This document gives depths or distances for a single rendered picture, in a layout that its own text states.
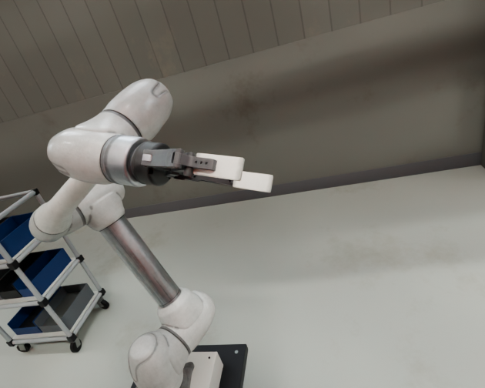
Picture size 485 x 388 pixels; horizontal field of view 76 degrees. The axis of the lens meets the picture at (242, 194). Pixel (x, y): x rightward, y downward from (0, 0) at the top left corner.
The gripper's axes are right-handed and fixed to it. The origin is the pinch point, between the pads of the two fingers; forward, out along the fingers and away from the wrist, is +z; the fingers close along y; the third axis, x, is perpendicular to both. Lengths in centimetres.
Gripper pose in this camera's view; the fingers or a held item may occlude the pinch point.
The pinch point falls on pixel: (252, 176)
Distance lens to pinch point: 47.4
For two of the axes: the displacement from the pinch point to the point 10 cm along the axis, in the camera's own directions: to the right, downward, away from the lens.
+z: 9.1, 1.4, -3.8
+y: 3.7, 1.1, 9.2
